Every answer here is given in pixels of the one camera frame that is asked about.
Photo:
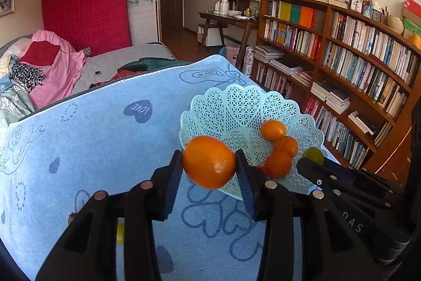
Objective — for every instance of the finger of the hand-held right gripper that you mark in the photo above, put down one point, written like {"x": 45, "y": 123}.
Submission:
{"x": 312, "y": 170}
{"x": 365, "y": 179}

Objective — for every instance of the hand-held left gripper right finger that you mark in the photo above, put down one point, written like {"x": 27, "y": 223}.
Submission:
{"x": 246, "y": 184}

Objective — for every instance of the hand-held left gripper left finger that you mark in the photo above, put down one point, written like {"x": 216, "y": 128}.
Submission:
{"x": 171, "y": 185}

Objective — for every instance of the yellowish green tomato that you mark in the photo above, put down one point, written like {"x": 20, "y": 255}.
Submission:
{"x": 312, "y": 154}

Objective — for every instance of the small red tomato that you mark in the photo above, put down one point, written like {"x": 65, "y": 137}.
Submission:
{"x": 260, "y": 168}

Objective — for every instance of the small orange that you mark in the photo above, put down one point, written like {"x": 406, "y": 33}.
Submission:
{"x": 273, "y": 129}
{"x": 286, "y": 146}
{"x": 278, "y": 164}

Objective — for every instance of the large orange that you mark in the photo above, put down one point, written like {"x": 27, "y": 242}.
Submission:
{"x": 209, "y": 162}

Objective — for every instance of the light blue lattice plastic basket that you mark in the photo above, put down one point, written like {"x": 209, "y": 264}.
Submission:
{"x": 243, "y": 116}

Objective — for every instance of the large green tomato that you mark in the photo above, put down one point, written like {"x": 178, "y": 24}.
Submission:
{"x": 120, "y": 232}

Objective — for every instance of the blue printed towel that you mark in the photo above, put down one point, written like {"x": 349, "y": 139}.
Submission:
{"x": 98, "y": 152}

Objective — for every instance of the wooden bookshelf with books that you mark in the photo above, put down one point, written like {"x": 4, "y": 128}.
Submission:
{"x": 345, "y": 70}

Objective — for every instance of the dark green cloth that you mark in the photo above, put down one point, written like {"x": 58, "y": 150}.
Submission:
{"x": 154, "y": 63}

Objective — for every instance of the pink waste bin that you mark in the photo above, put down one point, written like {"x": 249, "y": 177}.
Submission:
{"x": 233, "y": 54}

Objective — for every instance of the bed with clothes pile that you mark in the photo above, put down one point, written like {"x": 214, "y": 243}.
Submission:
{"x": 131, "y": 57}

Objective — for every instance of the white box under desk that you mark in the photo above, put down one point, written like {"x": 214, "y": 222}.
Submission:
{"x": 210, "y": 35}

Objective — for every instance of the woven round basket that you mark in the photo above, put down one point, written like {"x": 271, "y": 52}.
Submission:
{"x": 395, "y": 24}

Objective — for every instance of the pink blanket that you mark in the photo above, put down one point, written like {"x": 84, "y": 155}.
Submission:
{"x": 56, "y": 70}

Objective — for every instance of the dark wooden desk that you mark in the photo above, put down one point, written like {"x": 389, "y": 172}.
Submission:
{"x": 230, "y": 21}

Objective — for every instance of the white kettle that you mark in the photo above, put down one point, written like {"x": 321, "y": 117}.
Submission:
{"x": 223, "y": 6}

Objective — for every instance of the floral quilt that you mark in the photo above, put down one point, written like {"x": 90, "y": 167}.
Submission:
{"x": 13, "y": 96}

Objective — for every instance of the leopard print cloth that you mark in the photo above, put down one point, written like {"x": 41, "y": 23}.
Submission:
{"x": 26, "y": 75}

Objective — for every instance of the red upright mattress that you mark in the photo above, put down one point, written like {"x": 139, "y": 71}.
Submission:
{"x": 85, "y": 7}

